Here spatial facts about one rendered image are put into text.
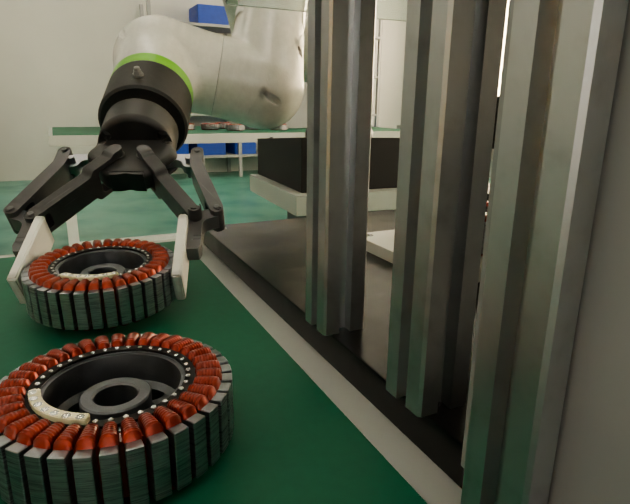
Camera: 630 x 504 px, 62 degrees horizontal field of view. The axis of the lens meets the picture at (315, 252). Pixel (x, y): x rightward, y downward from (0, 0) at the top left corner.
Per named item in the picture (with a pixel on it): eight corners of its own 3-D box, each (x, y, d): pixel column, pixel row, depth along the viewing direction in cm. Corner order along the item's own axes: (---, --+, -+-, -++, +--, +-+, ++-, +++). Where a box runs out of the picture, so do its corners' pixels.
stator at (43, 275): (60, 275, 47) (53, 236, 45) (187, 273, 48) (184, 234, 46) (0, 338, 36) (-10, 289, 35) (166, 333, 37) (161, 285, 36)
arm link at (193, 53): (120, 71, 71) (122, -11, 64) (212, 91, 74) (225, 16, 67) (98, 129, 62) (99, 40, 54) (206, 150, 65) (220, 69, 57)
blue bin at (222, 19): (189, 27, 637) (188, 9, 631) (218, 29, 652) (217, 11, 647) (198, 23, 601) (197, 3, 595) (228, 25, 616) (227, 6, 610)
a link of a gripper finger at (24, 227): (44, 208, 45) (8, 208, 45) (25, 250, 41) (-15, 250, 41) (49, 220, 46) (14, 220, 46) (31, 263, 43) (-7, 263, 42)
